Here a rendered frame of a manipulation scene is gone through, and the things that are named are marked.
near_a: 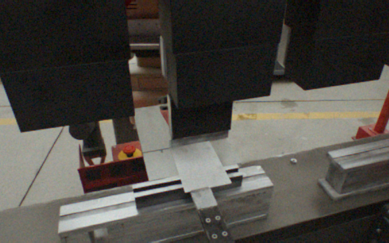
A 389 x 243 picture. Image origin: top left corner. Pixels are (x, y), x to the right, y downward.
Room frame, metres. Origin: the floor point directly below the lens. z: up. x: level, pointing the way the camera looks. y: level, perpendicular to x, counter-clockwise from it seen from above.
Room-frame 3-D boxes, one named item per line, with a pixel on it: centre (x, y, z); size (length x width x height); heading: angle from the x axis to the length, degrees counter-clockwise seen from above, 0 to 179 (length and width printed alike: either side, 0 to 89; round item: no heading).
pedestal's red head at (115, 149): (0.73, 0.24, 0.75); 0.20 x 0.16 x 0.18; 108
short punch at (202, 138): (0.42, -0.01, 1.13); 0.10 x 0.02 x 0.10; 106
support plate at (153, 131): (0.56, 0.03, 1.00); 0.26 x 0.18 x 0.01; 16
